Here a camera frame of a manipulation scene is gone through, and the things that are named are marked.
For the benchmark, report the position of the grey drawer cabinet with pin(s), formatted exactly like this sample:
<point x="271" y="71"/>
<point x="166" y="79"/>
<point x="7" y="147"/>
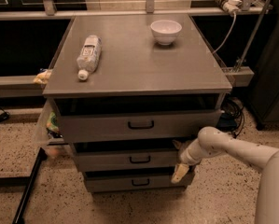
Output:
<point x="135" y="74"/>

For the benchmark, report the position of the grey drawer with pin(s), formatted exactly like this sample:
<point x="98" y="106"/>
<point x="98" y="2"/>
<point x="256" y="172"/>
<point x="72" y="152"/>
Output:
<point x="125" y="154"/>
<point x="120" y="180"/>
<point x="86" y="128"/>

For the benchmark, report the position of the white power strip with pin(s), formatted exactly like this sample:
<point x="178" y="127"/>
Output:
<point x="229" y="6"/>

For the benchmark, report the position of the grey top drawer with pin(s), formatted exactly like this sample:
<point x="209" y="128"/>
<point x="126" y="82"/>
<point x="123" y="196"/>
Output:
<point x="86" y="128"/>

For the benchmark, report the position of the black floor frame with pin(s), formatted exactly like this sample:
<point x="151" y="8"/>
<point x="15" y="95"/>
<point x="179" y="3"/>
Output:
<point x="24" y="181"/>

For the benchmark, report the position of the grey metal rail frame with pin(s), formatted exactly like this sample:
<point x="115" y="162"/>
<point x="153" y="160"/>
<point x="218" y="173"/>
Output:
<point x="24" y="86"/>

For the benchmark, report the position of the grey bottom drawer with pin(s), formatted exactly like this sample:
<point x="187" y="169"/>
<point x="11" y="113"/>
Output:
<point x="120" y="180"/>

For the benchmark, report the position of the yellow snack bag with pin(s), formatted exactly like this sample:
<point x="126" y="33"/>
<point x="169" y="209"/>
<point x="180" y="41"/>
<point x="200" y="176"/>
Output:
<point x="43" y="77"/>

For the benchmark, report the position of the white ceramic bowl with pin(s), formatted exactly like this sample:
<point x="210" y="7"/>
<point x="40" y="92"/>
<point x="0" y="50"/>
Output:
<point x="165" y="32"/>

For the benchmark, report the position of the clear plastic storage bin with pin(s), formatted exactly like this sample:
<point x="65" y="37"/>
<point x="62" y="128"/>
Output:
<point x="53" y="146"/>

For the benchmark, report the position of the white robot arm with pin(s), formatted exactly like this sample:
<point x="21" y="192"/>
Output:
<point x="211" y="142"/>

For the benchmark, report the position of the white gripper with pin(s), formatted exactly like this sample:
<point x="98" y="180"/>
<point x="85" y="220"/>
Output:
<point x="185" y="157"/>

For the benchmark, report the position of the clear plastic bottle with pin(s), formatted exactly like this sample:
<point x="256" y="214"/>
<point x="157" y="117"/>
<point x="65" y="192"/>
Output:
<point x="89" y="56"/>

